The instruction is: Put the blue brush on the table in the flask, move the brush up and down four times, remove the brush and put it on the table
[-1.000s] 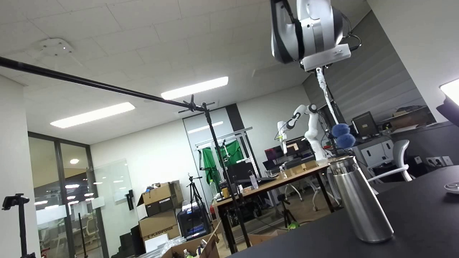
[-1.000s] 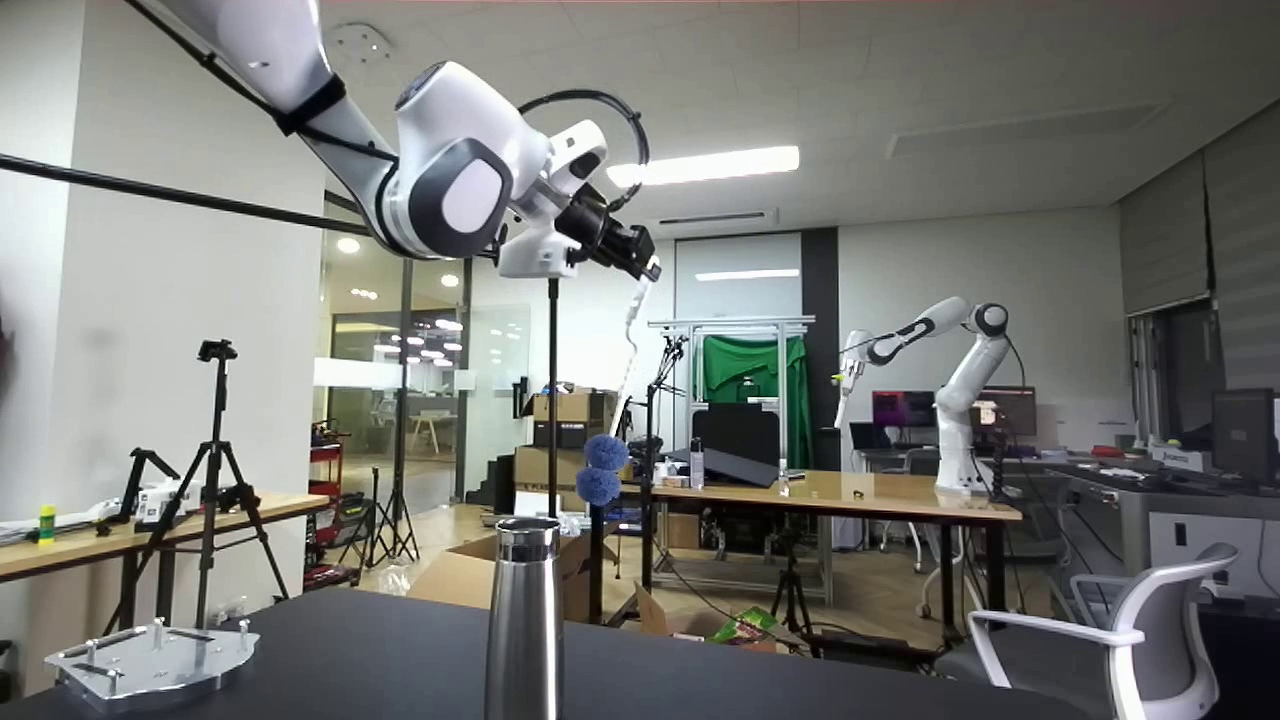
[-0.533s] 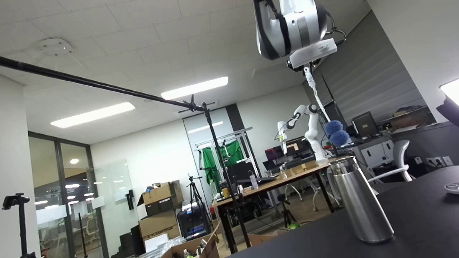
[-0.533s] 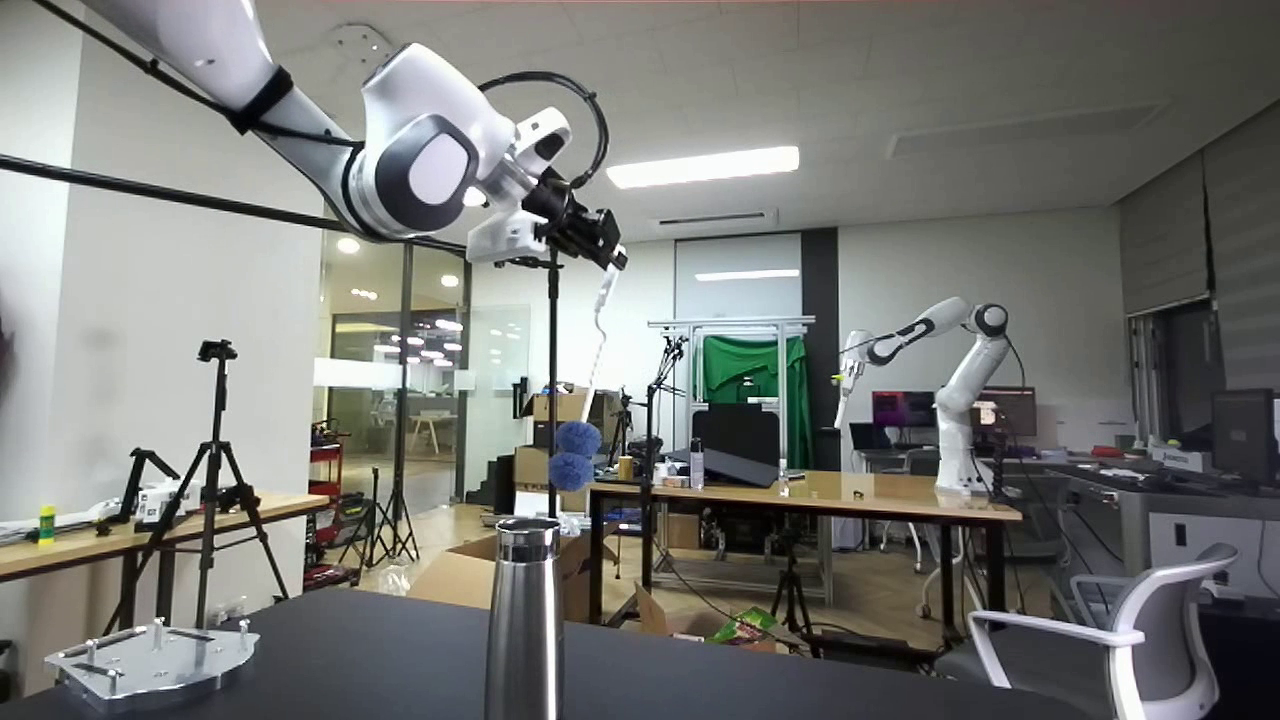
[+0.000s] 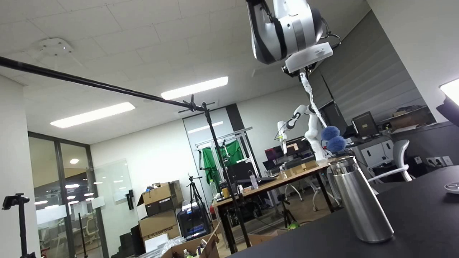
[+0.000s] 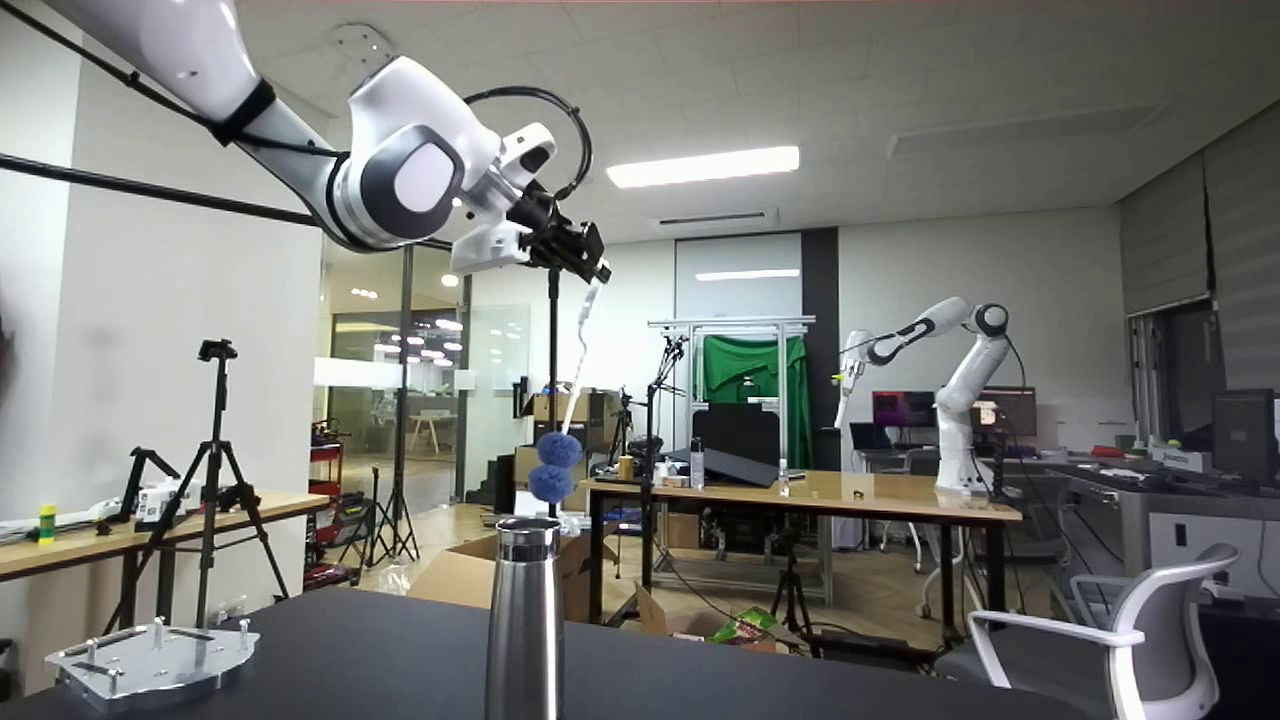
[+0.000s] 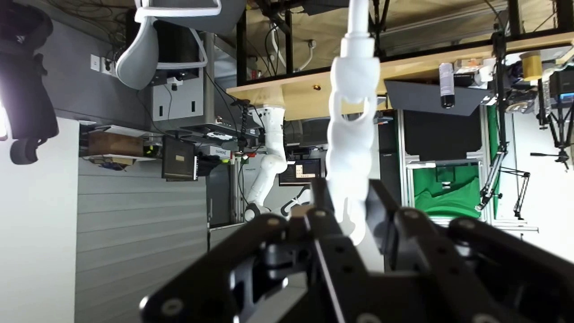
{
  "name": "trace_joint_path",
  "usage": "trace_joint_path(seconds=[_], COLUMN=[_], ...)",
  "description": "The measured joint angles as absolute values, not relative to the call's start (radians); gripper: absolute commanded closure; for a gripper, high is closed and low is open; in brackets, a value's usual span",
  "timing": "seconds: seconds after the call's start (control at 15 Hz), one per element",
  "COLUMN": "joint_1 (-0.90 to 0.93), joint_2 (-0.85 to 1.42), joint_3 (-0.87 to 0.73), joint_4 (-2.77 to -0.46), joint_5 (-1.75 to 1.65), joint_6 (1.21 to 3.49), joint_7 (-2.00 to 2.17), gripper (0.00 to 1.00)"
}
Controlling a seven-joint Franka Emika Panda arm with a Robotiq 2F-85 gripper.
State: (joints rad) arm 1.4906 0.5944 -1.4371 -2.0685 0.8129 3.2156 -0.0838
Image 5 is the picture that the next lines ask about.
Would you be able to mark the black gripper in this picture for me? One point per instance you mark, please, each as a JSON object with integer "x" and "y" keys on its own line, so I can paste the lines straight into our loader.
{"x": 293, "y": 70}

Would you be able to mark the stainless steel flask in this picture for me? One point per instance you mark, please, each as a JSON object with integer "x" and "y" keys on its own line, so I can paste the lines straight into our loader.
{"x": 363, "y": 205}

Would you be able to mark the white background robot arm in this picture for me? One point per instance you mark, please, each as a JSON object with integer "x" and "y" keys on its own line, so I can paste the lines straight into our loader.
{"x": 313, "y": 133}

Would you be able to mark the grey window blinds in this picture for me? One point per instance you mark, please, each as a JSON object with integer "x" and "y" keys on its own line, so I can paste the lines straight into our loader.
{"x": 378, "y": 72}

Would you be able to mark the dark computer monitor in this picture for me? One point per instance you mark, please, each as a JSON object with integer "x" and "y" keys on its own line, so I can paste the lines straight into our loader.
{"x": 366, "y": 125}

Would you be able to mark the rectangular ceiling light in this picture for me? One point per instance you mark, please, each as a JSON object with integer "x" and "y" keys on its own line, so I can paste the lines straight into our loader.
{"x": 194, "y": 87}
{"x": 91, "y": 115}

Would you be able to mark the green cloth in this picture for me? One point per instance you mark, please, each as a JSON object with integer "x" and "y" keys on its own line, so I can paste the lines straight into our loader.
{"x": 233, "y": 152}
{"x": 208, "y": 165}

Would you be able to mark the wooden table with black legs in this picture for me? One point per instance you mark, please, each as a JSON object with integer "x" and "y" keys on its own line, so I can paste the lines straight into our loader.
{"x": 267, "y": 183}

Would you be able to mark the white desk cabinet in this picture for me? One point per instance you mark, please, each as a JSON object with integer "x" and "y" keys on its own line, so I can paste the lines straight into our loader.
{"x": 378, "y": 153}

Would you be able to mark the black vertical stand pole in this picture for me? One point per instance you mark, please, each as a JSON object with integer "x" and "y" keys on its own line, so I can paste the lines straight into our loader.
{"x": 224, "y": 176}

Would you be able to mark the white office chair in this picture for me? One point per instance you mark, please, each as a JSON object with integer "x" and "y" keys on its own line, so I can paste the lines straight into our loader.
{"x": 399, "y": 152}

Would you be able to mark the small black tripod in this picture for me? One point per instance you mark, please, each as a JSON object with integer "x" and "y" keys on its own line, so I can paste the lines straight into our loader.
{"x": 194, "y": 183}

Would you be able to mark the dark grey desk partition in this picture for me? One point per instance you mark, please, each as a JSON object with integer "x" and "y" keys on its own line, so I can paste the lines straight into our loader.
{"x": 435, "y": 143}

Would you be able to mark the white and dark blue device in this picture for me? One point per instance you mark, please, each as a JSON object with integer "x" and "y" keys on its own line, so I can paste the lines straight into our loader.
{"x": 451, "y": 112}

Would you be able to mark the black equipment case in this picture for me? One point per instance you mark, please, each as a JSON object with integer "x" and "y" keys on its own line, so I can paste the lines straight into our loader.
{"x": 191, "y": 222}

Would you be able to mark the black boom pole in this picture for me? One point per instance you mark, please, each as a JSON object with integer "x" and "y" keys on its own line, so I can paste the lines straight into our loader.
{"x": 95, "y": 83}

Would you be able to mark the small round grey dish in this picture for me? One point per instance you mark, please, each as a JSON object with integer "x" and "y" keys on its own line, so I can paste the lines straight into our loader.
{"x": 452, "y": 186}

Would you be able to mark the open brown cardboard box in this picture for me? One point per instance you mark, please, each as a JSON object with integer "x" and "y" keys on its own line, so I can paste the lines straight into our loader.
{"x": 188, "y": 248}

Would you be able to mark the round ceiling smoke detector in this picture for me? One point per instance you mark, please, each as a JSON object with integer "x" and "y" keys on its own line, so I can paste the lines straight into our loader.
{"x": 55, "y": 46}

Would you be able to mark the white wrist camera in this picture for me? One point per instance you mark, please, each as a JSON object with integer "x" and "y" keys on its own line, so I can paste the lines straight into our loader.
{"x": 309, "y": 57}

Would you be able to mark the white wall socket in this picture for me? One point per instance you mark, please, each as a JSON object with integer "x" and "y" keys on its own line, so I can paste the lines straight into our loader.
{"x": 439, "y": 160}

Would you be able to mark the black tripod with camera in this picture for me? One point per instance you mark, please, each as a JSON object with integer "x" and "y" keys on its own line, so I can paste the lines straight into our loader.
{"x": 15, "y": 201}

